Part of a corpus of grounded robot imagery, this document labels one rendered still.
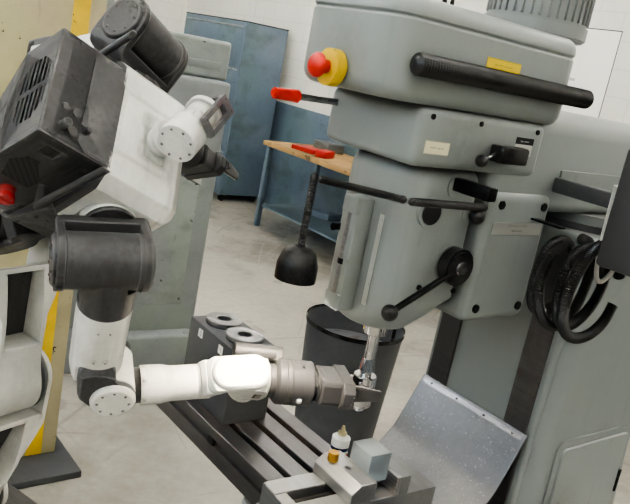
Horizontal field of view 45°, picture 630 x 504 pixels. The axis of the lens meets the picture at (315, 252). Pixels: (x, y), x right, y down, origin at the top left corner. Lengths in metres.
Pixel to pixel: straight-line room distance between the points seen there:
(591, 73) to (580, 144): 4.65
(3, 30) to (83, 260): 1.73
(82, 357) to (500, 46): 0.86
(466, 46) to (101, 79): 0.58
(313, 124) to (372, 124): 7.17
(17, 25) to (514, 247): 1.90
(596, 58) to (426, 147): 5.04
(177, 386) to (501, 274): 0.65
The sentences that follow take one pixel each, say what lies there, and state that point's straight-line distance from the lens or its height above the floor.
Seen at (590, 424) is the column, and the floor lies 1.09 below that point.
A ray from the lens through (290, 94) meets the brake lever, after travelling 1.34.
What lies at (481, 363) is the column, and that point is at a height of 1.17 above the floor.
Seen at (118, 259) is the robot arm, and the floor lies 1.43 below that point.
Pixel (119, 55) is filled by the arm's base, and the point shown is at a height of 1.71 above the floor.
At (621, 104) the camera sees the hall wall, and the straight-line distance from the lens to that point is 6.09.
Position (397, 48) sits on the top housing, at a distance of 1.20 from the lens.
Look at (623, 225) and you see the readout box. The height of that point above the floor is 1.60.
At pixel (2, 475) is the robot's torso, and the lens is 1.87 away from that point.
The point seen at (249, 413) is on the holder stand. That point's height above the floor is 0.94.
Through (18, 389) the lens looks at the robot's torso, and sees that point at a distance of 1.67.
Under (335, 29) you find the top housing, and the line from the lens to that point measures 1.29.
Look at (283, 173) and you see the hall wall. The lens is 8.88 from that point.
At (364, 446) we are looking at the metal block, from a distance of 1.54.
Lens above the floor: 1.77
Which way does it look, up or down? 14 degrees down
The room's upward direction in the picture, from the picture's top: 11 degrees clockwise
